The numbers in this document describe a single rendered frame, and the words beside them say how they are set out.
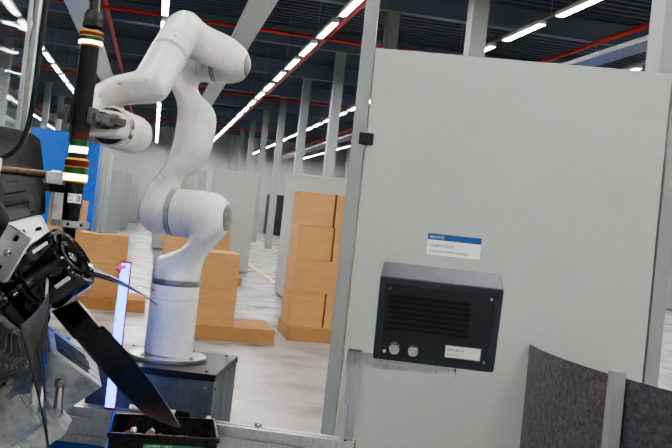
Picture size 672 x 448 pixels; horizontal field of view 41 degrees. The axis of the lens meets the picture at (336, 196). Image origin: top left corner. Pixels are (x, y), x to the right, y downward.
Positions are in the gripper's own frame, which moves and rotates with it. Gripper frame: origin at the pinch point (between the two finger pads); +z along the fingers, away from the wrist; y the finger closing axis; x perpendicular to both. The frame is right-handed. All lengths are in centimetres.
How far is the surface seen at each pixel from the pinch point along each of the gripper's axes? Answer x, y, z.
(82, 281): -29.5, -8.5, 12.0
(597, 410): -63, -125, -129
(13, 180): -13.4, 10.5, 2.3
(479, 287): -25, -78, -29
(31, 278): -29.7, -0.8, 15.0
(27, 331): -35, -12, 40
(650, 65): 156, -246, -635
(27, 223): -20.9, 5.6, 4.9
